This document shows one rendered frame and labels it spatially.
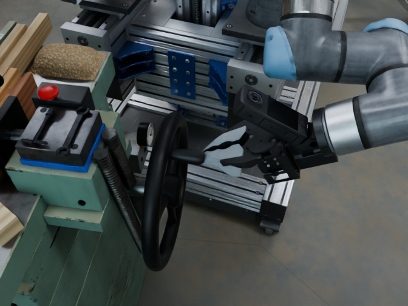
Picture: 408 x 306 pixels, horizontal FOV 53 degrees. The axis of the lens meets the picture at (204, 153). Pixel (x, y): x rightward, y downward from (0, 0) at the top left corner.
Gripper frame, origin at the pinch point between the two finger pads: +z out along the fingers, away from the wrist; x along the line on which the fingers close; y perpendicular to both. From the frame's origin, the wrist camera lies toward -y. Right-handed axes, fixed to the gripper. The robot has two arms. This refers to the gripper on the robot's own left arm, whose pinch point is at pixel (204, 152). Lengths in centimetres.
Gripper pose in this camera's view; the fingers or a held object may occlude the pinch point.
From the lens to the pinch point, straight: 66.9
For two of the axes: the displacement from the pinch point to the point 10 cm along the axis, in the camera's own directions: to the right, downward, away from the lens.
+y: 5.0, 6.0, 6.2
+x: 1.5, -7.7, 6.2
